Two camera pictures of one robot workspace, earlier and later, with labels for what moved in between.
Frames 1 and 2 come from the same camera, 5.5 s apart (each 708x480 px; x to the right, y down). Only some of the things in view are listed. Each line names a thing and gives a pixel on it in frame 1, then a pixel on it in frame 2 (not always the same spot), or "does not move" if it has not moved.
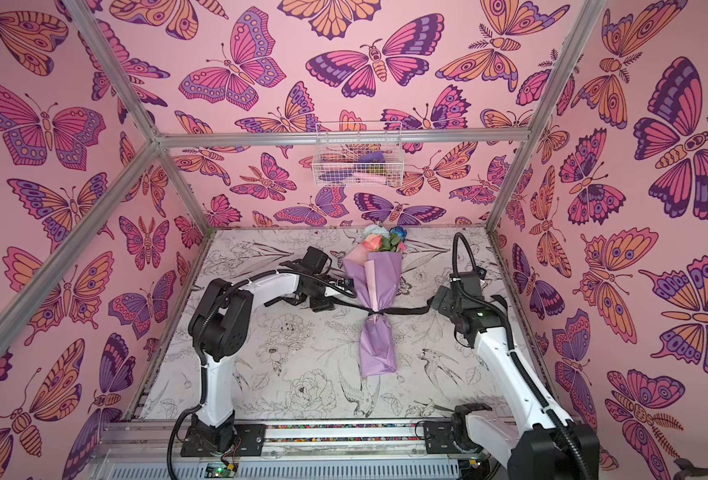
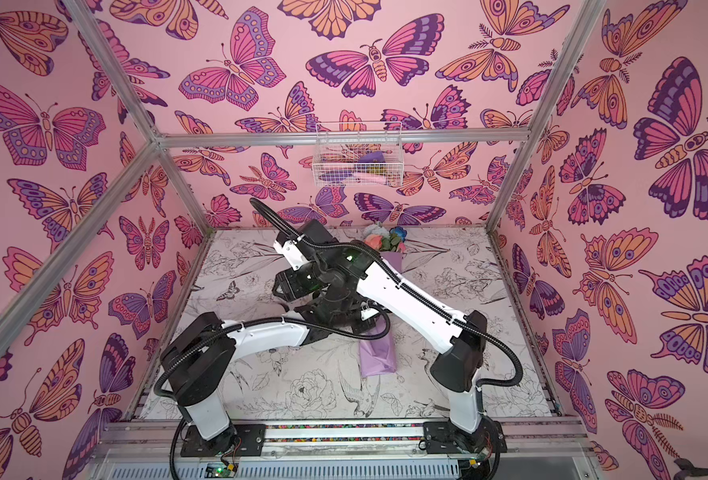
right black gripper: [441, 300] -> [291, 285]
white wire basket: [358, 154] does not move
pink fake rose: [372, 242] does not move
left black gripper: [322, 305] -> [365, 328]
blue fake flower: [399, 231] does not move
